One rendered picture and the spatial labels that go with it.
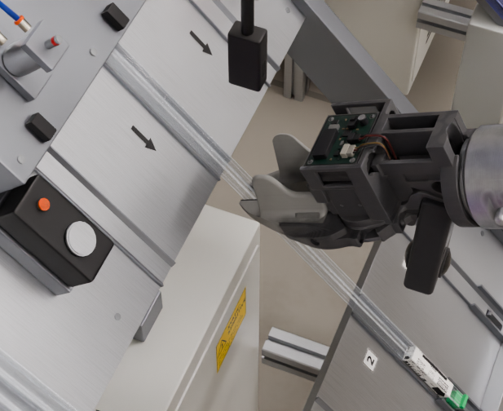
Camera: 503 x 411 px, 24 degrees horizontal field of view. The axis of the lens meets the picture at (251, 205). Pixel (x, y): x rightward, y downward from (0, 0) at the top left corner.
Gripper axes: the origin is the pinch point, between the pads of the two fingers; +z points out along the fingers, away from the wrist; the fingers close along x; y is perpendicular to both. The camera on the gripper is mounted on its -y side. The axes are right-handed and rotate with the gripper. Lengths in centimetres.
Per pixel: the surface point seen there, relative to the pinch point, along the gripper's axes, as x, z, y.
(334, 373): 6.9, -3.0, -14.4
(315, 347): -24, 32, -56
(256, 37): 7.7, -15.0, 22.9
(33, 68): 12.0, -1.3, 25.7
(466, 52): -41.7, 1.8, -20.8
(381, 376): 3.5, -4.4, -19.3
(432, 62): -112, 52, -81
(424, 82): -106, 52, -81
